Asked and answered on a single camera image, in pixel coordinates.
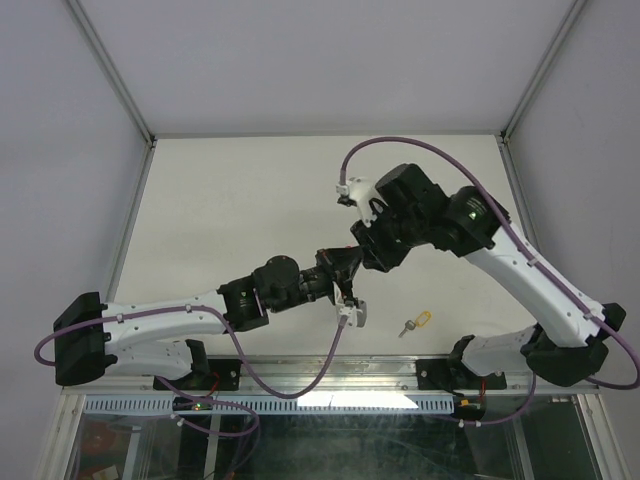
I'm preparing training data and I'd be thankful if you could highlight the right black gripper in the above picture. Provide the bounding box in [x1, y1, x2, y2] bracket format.
[351, 203, 428, 274]

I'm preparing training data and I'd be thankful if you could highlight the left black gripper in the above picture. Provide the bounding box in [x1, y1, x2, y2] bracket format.
[270, 248, 362, 315]

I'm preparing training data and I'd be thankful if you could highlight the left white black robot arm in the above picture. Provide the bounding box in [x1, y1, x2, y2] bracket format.
[53, 247, 366, 389]

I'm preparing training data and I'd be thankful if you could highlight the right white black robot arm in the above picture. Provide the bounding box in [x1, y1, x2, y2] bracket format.
[337, 164, 626, 387]

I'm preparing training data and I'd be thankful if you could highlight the key with yellow tag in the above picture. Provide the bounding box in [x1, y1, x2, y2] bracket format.
[398, 311, 432, 338]

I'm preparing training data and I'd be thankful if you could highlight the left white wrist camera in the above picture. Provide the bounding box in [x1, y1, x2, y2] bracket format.
[333, 283, 367, 328]

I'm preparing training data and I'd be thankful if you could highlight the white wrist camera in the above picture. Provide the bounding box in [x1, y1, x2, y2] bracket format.
[333, 283, 367, 328]
[336, 177, 386, 228]

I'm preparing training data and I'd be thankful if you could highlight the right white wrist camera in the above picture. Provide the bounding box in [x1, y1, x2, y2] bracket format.
[336, 177, 386, 228]

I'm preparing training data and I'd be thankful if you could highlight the aluminium mounting rail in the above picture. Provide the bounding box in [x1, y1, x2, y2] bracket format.
[63, 352, 576, 399]

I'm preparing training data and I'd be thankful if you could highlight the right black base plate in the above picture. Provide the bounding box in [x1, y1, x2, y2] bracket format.
[415, 358, 507, 393]

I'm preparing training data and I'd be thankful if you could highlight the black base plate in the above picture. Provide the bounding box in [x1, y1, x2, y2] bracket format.
[415, 358, 507, 393]
[169, 358, 242, 393]

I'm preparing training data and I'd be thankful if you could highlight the grey slotted cable duct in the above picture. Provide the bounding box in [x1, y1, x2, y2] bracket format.
[85, 391, 454, 416]

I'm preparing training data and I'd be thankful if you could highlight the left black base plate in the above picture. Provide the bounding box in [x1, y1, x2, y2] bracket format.
[169, 358, 242, 393]

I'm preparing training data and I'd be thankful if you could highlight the right aluminium frame post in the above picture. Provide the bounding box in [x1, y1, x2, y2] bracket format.
[500, 0, 591, 144]

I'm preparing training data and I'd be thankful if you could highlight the aluminium frame post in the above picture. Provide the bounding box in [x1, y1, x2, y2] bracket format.
[500, 0, 591, 144]
[63, 0, 156, 147]

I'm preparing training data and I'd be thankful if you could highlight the left aluminium frame post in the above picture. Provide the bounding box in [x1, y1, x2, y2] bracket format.
[63, 0, 156, 147]

